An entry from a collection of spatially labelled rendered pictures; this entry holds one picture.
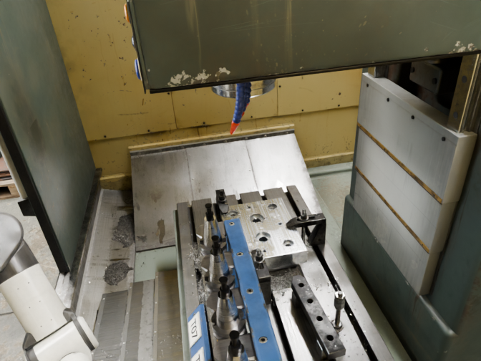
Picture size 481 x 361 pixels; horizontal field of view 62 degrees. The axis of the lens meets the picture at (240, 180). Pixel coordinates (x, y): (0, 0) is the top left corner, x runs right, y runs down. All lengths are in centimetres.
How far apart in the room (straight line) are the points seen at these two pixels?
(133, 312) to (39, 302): 58
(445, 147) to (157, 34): 69
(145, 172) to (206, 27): 154
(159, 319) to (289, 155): 112
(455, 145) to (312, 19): 49
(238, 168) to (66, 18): 103
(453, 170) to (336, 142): 140
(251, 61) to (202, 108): 146
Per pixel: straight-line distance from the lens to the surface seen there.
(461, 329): 127
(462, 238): 112
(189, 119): 209
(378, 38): 69
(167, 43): 61
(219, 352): 74
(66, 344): 95
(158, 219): 193
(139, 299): 154
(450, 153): 101
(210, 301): 81
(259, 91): 92
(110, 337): 146
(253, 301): 79
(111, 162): 221
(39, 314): 97
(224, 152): 211
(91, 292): 171
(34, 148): 146
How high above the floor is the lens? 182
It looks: 32 degrees down
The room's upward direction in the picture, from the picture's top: 4 degrees counter-clockwise
